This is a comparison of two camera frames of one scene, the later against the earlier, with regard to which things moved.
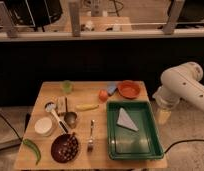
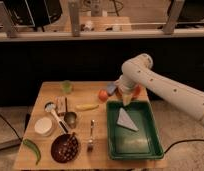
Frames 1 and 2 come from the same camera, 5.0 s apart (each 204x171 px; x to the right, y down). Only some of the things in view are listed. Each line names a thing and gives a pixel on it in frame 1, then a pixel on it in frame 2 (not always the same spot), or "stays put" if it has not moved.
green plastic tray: (124, 143) stays put
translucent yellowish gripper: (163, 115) → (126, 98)
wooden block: (62, 105) stays put
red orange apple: (103, 94) stays put
